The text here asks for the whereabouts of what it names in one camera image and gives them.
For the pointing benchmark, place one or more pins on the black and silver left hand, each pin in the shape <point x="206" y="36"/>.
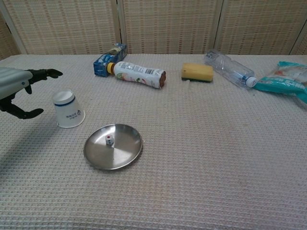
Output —
<point x="12" y="79"/>

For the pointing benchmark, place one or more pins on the white paper cup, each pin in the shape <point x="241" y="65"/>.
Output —
<point x="68" y="110"/>

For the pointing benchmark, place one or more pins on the small white die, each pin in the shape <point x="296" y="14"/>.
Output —
<point x="109" y="141"/>

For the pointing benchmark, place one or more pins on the round metal plate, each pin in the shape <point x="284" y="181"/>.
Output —
<point x="124" y="151"/>

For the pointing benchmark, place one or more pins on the blue cookie box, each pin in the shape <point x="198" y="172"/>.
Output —
<point x="103" y="64"/>

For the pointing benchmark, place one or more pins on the white bottle with yellow cap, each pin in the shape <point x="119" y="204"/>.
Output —
<point x="136" y="73"/>

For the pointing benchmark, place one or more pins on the woven folding screen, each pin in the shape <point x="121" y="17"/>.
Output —
<point x="168" y="24"/>

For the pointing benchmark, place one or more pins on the yellow sponge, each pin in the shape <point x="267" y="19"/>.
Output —
<point x="197" y="72"/>

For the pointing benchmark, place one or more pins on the beige woven tablecloth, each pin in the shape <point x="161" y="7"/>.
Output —
<point x="192" y="155"/>

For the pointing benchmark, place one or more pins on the clear plastic water bottle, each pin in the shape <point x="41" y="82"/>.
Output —
<point x="227" y="67"/>

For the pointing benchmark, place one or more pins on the teal snack bag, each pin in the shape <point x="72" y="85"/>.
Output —
<point x="283" y="83"/>

